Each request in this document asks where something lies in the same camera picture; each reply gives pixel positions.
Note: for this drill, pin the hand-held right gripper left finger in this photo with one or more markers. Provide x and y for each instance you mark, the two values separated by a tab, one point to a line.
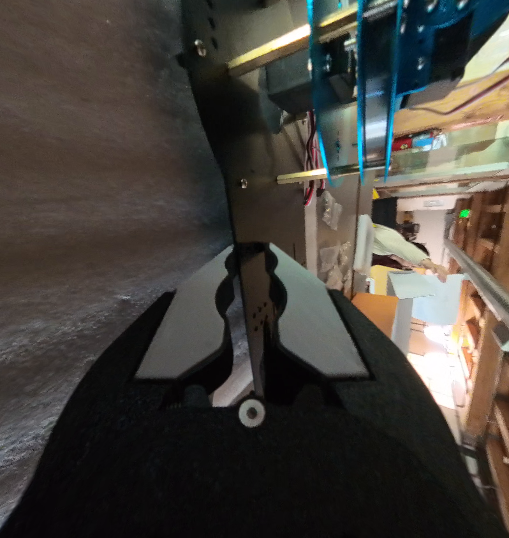
183	336

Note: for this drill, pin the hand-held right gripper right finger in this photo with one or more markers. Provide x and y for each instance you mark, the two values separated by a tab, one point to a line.
321	336

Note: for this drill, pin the black metal base plate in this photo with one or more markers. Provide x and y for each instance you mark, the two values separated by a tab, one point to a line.
221	126

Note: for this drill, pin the teal blue object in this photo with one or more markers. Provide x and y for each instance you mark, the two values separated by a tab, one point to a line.
427	42

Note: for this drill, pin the orange cardboard box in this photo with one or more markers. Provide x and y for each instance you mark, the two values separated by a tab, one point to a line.
376	311

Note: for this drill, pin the small clear parts bag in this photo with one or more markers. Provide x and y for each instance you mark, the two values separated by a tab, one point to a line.
334	264

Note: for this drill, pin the clear bag of screws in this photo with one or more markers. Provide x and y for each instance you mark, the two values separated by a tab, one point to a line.
331	210

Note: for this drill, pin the green exit sign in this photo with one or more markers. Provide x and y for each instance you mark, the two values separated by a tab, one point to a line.
464	213

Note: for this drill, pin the white foam sheet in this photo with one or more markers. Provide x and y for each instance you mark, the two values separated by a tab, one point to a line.
90	168

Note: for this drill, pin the slim silver air duct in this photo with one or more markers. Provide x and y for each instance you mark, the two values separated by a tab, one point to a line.
481	286

